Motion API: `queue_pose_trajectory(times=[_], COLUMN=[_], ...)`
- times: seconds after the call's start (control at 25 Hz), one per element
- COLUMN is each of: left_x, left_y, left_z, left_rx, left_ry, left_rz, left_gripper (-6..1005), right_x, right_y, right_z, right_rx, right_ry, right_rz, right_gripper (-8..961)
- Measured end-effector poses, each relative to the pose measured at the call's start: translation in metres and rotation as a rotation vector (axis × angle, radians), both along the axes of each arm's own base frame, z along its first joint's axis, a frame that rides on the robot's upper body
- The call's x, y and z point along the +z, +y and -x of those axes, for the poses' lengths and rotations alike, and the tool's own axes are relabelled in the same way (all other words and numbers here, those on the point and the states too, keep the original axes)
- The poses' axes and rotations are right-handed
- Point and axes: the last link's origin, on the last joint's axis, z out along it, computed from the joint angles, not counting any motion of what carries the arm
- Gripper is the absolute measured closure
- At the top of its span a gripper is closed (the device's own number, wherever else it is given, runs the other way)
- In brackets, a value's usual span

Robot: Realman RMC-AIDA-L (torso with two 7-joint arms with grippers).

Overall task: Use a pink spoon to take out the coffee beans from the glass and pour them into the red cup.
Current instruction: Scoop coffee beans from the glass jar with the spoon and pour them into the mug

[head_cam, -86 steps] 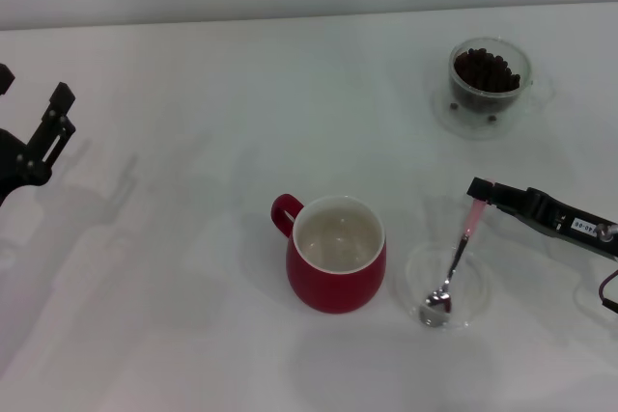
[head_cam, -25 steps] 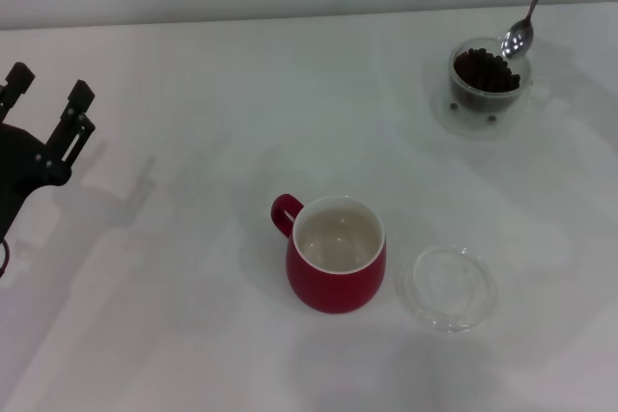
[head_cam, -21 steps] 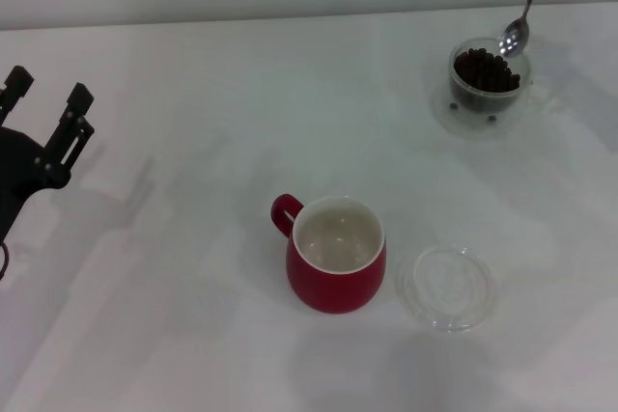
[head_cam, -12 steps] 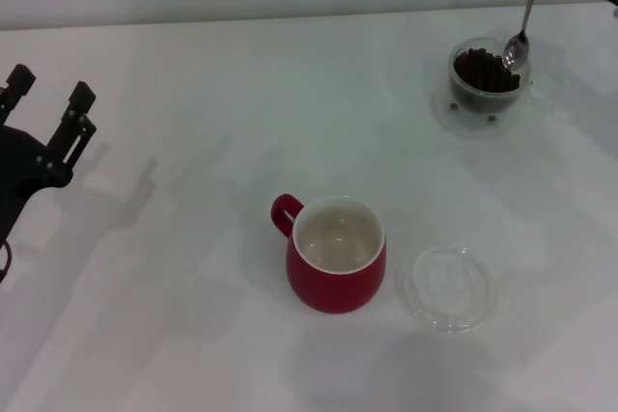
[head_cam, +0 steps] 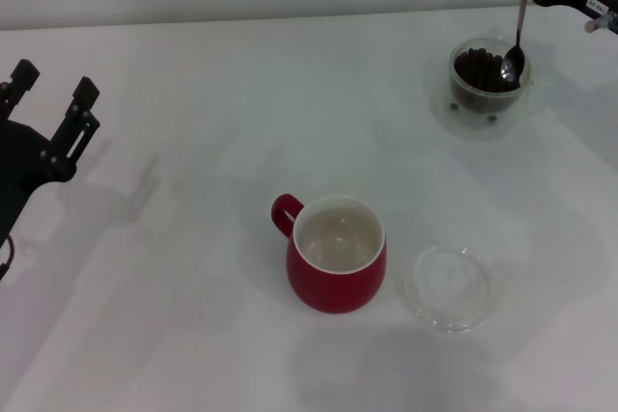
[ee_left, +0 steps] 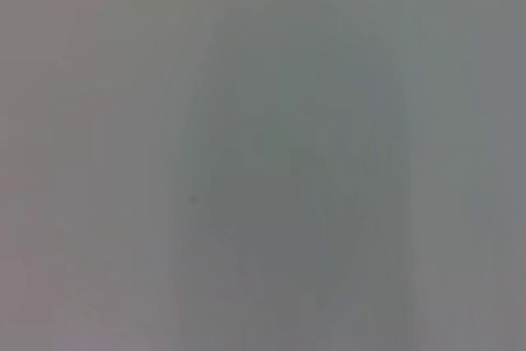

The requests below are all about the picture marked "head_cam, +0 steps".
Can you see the coffee beans pile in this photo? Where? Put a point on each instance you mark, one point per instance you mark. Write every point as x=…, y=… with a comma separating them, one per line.
x=475, y=69

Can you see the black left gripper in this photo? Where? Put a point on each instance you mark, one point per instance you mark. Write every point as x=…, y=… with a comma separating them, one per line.
x=19, y=161

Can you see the small clear glass dish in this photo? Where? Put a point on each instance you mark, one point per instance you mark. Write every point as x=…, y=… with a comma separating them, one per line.
x=449, y=286

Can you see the clear glass saucer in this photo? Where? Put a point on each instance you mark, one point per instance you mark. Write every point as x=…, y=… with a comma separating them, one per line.
x=463, y=125

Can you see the red ceramic mug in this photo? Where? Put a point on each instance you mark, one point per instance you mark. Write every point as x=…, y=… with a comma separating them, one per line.
x=338, y=291

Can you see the clear glass cup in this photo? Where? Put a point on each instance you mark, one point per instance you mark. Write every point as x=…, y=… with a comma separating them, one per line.
x=458, y=93

